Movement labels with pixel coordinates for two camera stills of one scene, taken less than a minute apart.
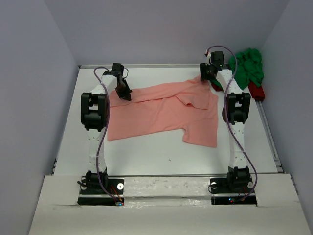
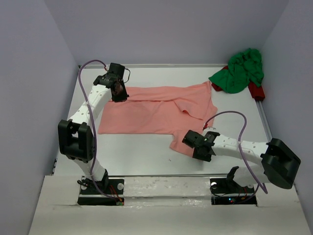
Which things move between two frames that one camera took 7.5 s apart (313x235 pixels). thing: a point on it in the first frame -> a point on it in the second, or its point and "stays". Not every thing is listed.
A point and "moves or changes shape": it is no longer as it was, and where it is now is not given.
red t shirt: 257,92 stays
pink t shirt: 189,105 moves or changes shape
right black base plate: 220,185 stays
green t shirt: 249,68 stays
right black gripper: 203,75 -> 196,154
